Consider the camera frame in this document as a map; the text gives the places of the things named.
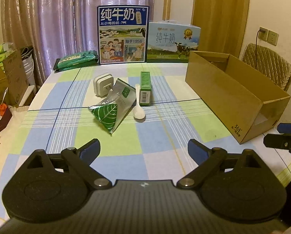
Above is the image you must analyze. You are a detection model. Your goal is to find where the wall switch plate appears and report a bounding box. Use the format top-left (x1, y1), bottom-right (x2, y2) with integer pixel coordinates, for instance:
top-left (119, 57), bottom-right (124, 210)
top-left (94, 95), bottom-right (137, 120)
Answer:
top-left (267, 31), bottom-right (279, 46)

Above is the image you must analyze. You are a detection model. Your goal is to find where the checked tablecloth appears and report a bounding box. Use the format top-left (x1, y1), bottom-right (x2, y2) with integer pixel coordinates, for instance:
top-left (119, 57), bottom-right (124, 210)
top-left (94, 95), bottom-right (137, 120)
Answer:
top-left (0, 63), bottom-right (291, 226)

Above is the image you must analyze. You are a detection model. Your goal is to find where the white plastic spoon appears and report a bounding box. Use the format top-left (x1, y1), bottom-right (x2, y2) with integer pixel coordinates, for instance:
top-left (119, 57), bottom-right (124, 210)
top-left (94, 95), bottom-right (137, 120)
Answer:
top-left (132, 83), bottom-right (146, 120)

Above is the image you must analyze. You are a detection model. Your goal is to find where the blue milk carton box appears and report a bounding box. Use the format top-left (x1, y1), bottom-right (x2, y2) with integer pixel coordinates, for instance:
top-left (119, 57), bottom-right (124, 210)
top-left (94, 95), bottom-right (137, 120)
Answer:
top-left (97, 5), bottom-right (150, 65)

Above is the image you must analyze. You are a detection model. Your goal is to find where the wall socket with plug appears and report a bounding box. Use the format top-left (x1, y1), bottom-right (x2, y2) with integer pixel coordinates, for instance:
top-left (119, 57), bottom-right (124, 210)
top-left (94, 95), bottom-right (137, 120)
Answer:
top-left (255, 27), bottom-right (268, 67)

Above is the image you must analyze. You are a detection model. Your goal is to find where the light blue cow milk box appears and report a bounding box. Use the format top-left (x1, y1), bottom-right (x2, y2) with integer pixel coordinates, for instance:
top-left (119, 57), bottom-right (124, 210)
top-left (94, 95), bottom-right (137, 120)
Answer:
top-left (146, 21), bottom-right (201, 63)

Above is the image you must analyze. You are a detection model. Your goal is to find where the small green carton box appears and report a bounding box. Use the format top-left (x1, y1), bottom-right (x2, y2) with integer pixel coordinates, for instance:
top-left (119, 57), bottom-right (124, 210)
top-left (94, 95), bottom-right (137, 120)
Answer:
top-left (140, 71), bottom-right (152, 106)

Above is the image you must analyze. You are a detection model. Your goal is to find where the wooden door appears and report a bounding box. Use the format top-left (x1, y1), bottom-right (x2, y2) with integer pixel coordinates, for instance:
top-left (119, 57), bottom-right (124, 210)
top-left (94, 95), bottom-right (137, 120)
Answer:
top-left (192, 0), bottom-right (250, 57)

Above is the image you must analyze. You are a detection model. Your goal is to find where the large cardboard box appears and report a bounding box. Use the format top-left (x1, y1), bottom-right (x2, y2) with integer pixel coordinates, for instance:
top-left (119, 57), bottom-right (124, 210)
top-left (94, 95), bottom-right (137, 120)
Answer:
top-left (185, 51), bottom-right (291, 144)

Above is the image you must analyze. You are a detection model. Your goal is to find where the green wet wipes pack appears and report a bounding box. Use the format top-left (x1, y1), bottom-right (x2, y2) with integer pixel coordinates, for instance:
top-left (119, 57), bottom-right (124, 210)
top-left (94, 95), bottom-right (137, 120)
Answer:
top-left (53, 50), bottom-right (99, 72)

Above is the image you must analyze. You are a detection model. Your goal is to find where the quilted chair cushion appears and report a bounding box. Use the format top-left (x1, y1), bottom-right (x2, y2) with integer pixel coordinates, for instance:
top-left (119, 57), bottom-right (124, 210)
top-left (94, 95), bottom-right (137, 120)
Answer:
top-left (242, 43), bottom-right (291, 91)

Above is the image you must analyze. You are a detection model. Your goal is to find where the white power adapter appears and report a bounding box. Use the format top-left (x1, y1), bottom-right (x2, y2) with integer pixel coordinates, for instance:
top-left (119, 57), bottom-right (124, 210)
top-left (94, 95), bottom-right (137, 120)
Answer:
top-left (93, 74), bottom-right (114, 97)

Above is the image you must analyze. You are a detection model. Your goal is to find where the green silver foil pouch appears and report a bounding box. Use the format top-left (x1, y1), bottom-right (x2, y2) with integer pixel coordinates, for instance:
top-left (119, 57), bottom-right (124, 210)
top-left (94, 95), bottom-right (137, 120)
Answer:
top-left (88, 78), bottom-right (136, 135)

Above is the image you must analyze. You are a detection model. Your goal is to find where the purple curtain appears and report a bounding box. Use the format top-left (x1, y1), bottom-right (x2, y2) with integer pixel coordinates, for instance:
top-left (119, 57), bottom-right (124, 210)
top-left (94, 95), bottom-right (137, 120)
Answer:
top-left (0, 0), bottom-right (154, 85)

